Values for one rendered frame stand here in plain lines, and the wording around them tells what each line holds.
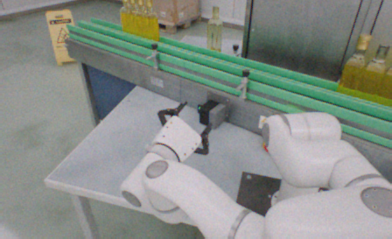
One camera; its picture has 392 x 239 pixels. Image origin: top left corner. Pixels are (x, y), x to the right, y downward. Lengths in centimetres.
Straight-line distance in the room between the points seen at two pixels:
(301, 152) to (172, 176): 25
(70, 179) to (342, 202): 84
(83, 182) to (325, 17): 106
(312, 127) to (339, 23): 64
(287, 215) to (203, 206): 14
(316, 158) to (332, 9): 76
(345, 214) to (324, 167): 18
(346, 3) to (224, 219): 94
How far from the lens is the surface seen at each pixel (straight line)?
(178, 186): 50
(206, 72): 119
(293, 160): 58
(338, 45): 126
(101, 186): 99
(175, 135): 69
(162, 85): 137
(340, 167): 60
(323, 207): 43
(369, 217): 44
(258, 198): 90
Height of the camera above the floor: 146
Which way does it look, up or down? 34 degrees down
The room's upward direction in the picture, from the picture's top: straight up
